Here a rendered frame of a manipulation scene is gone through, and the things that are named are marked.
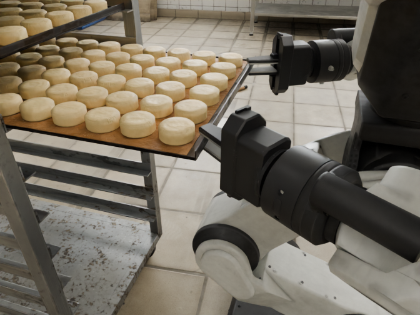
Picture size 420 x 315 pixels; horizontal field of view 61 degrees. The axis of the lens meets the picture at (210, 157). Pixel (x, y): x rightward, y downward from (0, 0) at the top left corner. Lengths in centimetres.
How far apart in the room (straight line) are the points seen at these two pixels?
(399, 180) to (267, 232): 39
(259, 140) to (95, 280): 84
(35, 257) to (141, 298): 61
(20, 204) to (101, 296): 53
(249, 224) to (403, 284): 44
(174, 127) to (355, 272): 28
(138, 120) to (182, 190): 115
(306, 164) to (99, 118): 30
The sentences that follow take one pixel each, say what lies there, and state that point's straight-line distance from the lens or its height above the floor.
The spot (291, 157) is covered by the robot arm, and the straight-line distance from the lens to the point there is 38.
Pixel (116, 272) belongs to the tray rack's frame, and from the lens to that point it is 115.
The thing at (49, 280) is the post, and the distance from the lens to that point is 76.
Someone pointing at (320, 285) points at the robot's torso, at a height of 37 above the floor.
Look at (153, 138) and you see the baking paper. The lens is 50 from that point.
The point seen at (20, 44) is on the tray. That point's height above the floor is 87.
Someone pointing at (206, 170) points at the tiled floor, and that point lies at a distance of 175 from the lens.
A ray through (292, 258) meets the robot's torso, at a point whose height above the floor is 40.
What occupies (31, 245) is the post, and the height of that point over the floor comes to 56.
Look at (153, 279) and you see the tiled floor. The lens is 130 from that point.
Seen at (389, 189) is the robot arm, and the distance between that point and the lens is 36.
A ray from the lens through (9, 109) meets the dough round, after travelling 63.
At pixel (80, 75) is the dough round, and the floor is 79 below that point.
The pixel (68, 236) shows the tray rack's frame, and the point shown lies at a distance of 130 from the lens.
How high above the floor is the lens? 102
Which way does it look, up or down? 34 degrees down
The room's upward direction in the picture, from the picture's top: straight up
